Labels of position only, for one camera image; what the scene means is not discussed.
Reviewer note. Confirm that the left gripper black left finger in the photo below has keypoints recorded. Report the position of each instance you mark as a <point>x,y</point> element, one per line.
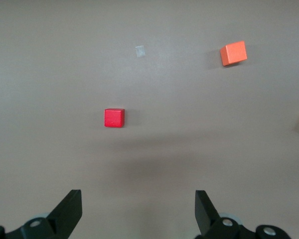
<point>64,216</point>

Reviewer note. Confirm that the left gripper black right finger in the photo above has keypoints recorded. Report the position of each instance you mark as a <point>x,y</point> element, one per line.
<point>206,216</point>

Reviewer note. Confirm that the red wooden cube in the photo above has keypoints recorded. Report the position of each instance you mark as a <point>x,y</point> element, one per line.
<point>114,119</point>

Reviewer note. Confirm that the orange wooden cube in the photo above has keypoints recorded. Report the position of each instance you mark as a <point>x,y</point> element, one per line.
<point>233,53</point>

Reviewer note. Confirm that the clear tape piece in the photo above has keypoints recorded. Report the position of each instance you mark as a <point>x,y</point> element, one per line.
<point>140,51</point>

